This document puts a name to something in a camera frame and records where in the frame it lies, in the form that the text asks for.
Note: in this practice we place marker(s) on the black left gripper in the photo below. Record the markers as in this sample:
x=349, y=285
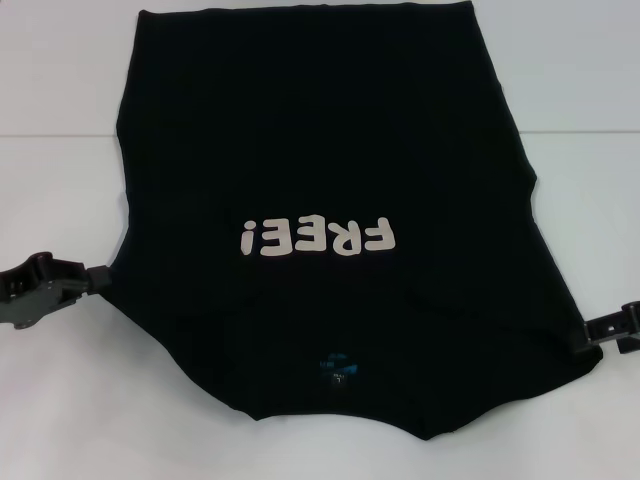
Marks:
x=25, y=295

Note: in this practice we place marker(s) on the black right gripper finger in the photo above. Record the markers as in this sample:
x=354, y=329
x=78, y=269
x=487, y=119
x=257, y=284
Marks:
x=607, y=330
x=630, y=346

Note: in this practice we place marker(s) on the black shirt with FREE print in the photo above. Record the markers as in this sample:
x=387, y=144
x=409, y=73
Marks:
x=320, y=125

